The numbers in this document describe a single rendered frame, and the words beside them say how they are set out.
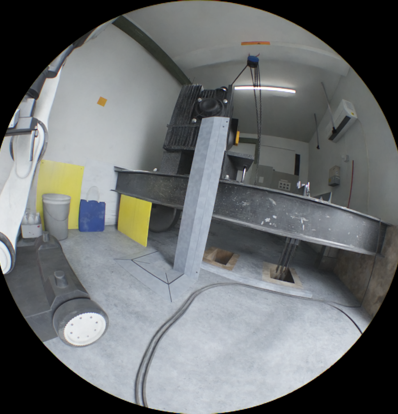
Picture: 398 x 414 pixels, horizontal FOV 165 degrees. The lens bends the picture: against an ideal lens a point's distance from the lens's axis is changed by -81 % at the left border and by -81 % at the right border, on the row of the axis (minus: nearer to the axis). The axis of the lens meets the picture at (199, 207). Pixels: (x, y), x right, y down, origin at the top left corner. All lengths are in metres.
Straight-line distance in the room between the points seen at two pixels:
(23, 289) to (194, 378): 0.60
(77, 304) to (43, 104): 0.59
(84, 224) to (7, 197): 1.08
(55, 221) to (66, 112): 0.99
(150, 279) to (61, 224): 0.85
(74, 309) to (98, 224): 1.18
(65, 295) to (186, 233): 0.71
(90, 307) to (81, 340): 0.17
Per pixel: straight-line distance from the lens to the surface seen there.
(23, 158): 0.49
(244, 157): 1.04
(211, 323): 0.70
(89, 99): 1.73
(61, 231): 1.31
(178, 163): 1.14
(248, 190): 0.92
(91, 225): 1.51
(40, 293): 0.58
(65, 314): 0.46
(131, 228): 1.41
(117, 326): 0.64
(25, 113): 0.36
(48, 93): 0.59
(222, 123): 0.92
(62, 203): 1.24
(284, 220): 0.92
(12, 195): 0.53
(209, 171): 0.80
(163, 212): 1.56
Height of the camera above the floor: 0.53
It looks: 5 degrees down
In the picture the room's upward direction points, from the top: 11 degrees clockwise
